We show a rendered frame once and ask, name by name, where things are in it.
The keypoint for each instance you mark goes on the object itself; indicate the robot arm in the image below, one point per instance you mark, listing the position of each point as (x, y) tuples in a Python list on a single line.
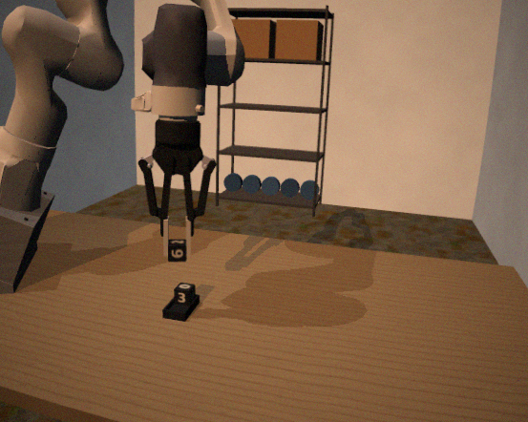
[(42, 45)]

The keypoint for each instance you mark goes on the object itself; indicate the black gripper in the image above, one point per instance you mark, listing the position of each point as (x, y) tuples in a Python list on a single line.
[(177, 160)]

